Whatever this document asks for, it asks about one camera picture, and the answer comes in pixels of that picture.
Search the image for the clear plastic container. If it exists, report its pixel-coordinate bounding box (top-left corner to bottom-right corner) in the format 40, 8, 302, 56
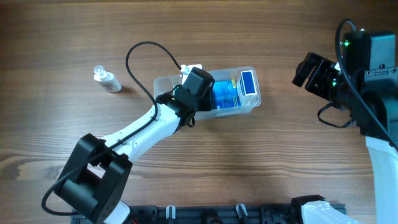
152, 65, 262, 121

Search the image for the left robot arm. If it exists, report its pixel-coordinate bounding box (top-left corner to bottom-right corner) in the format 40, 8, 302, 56
52, 67, 215, 223

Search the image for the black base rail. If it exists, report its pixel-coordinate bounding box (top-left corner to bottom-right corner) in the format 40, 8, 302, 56
125, 203, 299, 224

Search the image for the blue Vicks lozenge box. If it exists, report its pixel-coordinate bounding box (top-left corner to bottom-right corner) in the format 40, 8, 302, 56
212, 79, 241, 109

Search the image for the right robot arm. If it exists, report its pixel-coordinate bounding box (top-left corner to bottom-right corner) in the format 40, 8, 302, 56
292, 30, 397, 223

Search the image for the white bottle with clear cap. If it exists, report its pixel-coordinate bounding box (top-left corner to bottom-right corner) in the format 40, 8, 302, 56
93, 65, 122, 93

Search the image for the white box with blue panel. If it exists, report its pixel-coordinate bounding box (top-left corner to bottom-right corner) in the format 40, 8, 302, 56
237, 70, 257, 106

